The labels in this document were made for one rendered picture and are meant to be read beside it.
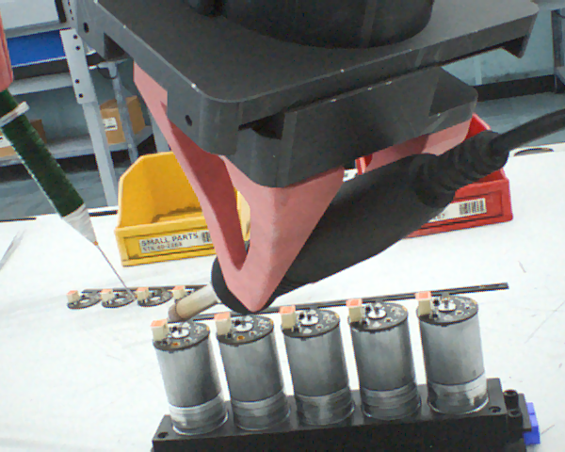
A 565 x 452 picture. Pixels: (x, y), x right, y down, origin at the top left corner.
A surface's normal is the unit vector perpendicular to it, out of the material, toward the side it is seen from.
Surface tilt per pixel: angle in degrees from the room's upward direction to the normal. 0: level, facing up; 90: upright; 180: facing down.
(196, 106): 90
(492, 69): 90
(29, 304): 0
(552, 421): 0
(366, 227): 103
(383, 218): 110
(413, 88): 117
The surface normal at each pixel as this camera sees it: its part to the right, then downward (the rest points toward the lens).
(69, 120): -0.16, 0.33
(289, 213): 0.52, 0.80
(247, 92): 0.11, -0.76
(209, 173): 0.61, 0.25
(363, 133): 0.60, 0.56
